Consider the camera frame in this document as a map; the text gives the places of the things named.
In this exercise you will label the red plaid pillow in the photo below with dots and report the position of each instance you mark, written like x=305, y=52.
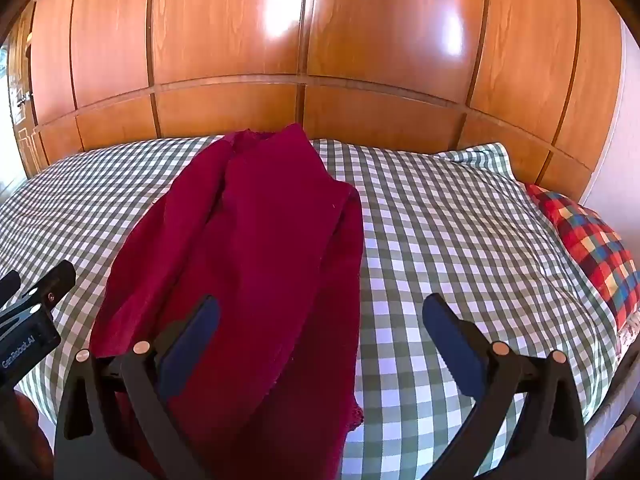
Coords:
x=590, y=245

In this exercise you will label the person's left forearm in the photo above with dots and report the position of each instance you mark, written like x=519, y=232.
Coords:
x=22, y=435

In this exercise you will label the wooden wardrobe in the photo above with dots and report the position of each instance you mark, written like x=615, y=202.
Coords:
x=310, y=35

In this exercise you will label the bed base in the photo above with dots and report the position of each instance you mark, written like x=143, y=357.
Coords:
x=617, y=410

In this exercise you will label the wooden door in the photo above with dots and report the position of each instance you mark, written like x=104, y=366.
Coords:
x=25, y=125

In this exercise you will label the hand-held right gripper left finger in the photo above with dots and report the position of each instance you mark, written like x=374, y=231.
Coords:
x=192, y=345

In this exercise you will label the green white checked bedsheet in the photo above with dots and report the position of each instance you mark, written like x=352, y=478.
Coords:
x=450, y=240

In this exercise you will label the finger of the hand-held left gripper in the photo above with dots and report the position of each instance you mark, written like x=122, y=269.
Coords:
x=9, y=285
x=55, y=280

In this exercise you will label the dark red garment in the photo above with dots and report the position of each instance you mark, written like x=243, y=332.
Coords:
x=260, y=240

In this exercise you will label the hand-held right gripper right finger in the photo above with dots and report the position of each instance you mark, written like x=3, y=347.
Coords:
x=452, y=340

